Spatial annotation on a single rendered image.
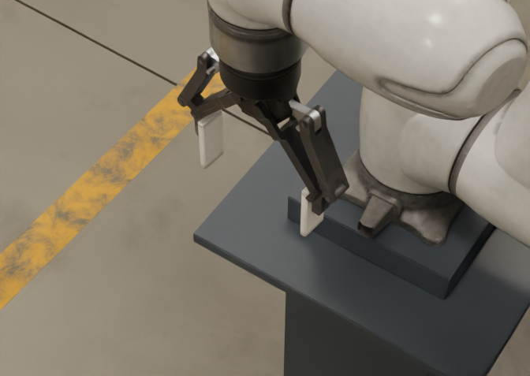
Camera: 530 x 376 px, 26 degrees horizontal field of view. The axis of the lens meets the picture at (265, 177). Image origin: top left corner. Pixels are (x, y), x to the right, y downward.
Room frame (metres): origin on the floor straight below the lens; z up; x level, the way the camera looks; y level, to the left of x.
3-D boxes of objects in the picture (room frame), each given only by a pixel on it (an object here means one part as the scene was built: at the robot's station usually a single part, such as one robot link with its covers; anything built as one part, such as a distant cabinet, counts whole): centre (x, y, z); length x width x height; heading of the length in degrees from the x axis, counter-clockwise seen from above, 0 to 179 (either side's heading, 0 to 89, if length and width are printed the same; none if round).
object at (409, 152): (1.00, -0.21, 0.97); 0.18 x 0.16 x 0.22; 46
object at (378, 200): (0.99, -0.19, 0.83); 0.22 x 0.18 x 0.06; 146
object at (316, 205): (0.68, -0.06, 1.16); 0.03 x 0.01 x 0.05; 49
